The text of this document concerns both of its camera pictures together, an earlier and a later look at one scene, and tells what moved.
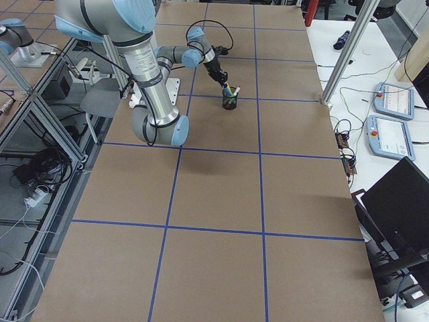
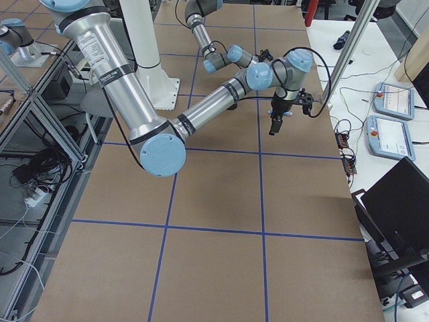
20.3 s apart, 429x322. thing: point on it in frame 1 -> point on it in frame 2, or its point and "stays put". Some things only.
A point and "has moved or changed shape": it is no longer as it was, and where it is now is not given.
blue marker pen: x=229 y=90 has moved or changed shape
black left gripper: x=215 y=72 -> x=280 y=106
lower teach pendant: x=389 y=137 stays put
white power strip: x=37 y=196 stays put
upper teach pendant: x=394 y=100 stays put
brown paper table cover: x=251 y=219 stays put
